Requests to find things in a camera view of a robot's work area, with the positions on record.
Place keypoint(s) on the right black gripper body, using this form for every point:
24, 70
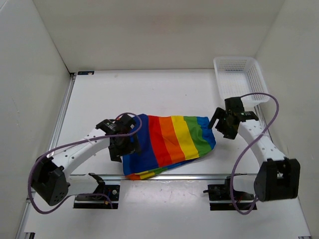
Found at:
223, 126

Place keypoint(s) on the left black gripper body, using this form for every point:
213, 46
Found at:
125, 139

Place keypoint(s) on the rainbow striped shorts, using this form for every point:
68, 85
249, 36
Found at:
167, 143

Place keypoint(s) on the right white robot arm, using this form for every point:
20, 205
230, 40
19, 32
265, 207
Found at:
278, 176

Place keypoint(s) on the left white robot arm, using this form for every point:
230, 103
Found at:
51, 176

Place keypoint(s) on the white plastic mesh basket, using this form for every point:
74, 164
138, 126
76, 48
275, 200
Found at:
237, 76

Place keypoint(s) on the small blue label sticker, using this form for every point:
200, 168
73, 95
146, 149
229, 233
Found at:
85, 72

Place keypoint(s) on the aluminium table edge rail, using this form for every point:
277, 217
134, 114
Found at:
167, 177

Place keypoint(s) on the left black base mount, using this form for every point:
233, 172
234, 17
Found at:
106, 198

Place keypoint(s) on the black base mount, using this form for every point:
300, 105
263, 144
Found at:
220, 200
106, 198

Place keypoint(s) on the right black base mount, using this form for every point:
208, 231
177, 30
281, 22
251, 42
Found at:
220, 200

